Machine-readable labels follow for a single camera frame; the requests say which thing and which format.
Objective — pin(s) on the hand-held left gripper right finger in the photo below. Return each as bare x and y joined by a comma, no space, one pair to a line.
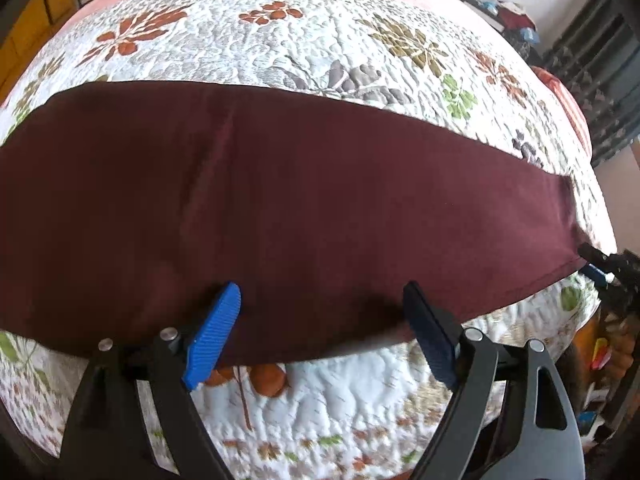
431,332

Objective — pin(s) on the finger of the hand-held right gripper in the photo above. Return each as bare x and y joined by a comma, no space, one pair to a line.
596,273
600,256

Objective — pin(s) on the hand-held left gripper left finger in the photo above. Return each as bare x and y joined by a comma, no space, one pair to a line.
212,332

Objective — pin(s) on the maroon pants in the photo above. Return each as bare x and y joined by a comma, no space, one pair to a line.
300,200

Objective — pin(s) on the white floral quilt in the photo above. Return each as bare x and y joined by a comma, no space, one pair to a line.
325,410

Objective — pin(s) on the dark patterned curtain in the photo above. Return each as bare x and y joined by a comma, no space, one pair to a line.
605,85

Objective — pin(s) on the blue plastic bag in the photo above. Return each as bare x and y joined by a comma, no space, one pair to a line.
527,34

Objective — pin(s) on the red cloth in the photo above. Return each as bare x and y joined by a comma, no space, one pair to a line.
517,19

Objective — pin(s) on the cluttered dark nightstand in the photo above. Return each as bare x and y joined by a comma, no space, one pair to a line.
480,5

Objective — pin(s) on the yellow wooden wardrobe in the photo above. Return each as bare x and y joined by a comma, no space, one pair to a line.
30,25

